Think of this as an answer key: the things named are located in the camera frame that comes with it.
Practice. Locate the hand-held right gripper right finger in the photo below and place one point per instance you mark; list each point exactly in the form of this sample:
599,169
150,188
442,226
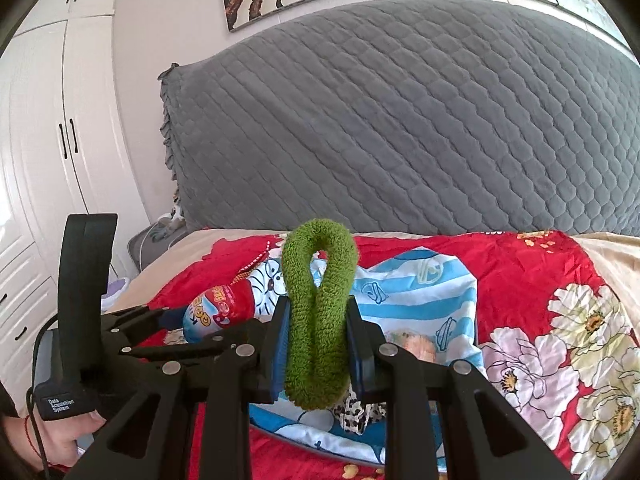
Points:
357,360

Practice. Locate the white wardrobe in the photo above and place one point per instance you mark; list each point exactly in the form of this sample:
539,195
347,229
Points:
40,160

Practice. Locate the grey nightstand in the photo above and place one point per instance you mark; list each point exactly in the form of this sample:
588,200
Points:
145,245

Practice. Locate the grey quilted headboard cover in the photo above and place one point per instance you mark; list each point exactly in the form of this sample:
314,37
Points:
400,110

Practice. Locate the blue striped cartoon cloth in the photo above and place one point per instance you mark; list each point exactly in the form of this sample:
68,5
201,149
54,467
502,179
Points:
415,290

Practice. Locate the red floral blanket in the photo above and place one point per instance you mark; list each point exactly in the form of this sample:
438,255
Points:
525,270

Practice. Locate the person's left hand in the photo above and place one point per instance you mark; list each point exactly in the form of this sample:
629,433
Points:
60,440

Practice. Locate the green fuzzy scrunchie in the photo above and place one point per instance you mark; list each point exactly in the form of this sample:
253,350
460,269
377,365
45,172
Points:
315,310

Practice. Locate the leopard print scrunchie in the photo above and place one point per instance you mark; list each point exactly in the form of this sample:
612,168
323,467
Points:
360,410

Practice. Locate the purple lidded bucket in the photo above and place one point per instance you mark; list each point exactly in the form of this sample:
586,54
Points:
117,292

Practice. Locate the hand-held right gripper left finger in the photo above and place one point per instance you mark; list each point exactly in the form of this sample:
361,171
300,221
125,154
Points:
282,355

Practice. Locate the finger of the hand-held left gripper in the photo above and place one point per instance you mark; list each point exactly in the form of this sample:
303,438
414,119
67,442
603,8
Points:
135,319
200,345

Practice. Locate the person's left forearm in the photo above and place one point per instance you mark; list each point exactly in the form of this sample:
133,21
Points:
12,435

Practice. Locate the clear rice cracker packet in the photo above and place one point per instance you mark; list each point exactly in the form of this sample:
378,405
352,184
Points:
417,347

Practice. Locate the egg-shaped chocolate toy packet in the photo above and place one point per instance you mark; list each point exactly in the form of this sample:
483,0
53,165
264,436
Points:
220,307

